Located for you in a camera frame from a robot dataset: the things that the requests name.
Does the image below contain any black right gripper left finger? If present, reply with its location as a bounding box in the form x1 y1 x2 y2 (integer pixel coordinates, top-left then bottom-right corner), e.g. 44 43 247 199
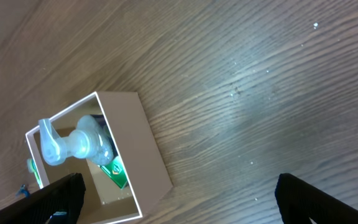
0 173 86 223

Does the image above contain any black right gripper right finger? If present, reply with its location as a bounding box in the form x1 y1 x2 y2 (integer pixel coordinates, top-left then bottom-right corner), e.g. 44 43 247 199
275 173 358 224

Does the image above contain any green white soap packet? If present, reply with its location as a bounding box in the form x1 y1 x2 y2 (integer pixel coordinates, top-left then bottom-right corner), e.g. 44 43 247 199
99 156 128 189

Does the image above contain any blue disposable razor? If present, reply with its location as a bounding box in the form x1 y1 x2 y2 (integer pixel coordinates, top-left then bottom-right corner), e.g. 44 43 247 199
16 184 30 197

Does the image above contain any white cardboard box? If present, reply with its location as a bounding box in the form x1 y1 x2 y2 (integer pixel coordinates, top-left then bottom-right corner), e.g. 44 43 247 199
25 91 173 223

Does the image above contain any clear dark spray bottle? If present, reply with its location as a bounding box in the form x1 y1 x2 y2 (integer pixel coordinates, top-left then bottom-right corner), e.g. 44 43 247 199
39 114 117 166

